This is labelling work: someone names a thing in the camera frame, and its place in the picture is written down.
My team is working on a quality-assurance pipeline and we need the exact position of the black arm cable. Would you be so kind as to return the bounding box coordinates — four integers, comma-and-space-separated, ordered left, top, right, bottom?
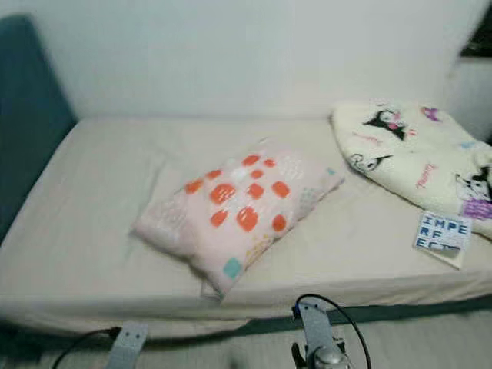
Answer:
294, 294, 374, 369
54, 327, 120, 369

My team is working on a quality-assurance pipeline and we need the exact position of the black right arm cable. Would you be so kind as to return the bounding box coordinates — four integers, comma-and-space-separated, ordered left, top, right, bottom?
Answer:
294, 294, 374, 369

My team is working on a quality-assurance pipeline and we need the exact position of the white book with blue letters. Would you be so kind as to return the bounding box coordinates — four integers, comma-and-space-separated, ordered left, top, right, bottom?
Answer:
414, 210, 474, 270

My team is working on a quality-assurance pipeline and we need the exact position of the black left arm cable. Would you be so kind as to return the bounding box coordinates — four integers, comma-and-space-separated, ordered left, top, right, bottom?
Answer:
54, 327, 120, 369

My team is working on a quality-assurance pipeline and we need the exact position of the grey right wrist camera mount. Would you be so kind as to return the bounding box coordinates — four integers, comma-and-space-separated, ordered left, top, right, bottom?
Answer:
292, 300, 335, 362

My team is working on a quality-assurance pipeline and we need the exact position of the teal upholstered bed frame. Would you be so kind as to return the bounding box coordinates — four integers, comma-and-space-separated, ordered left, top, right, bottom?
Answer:
0, 15, 492, 347

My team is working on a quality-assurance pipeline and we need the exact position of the dark window frame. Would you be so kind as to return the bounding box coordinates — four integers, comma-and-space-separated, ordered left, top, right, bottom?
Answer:
460, 19, 492, 58

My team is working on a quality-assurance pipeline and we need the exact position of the pink pillow with orange spots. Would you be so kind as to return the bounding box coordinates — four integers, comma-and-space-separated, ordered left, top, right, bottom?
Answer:
132, 138, 345, 297

